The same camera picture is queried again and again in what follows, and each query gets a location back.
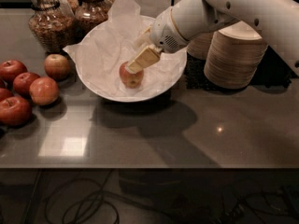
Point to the black mat under bowls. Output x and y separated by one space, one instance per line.
271 72

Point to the black power strip on floor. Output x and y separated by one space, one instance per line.
232 216

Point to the large red apple front left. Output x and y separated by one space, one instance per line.
15 111

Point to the red apple middle left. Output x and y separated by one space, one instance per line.
22 83

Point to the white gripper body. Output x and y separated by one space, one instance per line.
163 32

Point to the white tissue paper liner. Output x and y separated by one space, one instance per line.
125 16

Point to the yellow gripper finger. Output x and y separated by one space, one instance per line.
147 56
143 39

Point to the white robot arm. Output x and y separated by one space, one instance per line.
276 21

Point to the pale red apple front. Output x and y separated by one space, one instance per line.
44 91

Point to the stack paper bowls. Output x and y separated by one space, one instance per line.
234 55
199 46

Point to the white bowl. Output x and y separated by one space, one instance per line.
98 59

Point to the red apple back left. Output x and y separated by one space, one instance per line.
10 69

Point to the large glass granola jar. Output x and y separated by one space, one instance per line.
52 28

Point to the pale apple near bowl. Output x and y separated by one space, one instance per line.
57 67

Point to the front stack paper bowls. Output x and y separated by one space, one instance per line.
234 55

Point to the red apple left edge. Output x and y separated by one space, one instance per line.
4 94

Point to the back stack paper bowls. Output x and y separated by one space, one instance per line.
199 46

